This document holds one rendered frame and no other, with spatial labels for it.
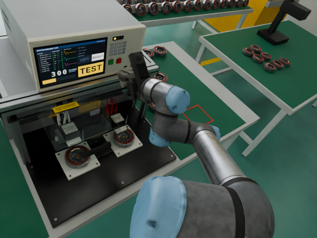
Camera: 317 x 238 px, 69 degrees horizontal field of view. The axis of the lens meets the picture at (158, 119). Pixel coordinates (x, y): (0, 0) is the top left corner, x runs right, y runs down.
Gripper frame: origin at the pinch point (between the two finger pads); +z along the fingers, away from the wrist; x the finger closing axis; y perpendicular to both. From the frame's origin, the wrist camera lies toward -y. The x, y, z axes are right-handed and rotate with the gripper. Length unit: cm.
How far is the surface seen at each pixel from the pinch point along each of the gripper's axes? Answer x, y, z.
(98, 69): -5.6, -0.5, 7.5
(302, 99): 159, 55, -14
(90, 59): -9.0, -5.4, 5.2
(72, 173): -25.7, 41.6, 6.7
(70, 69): -16.7, -3.0, 6.3
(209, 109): 70, 44, 11
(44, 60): -25.5, -8.3, 3.8
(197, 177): 79, 120, 25
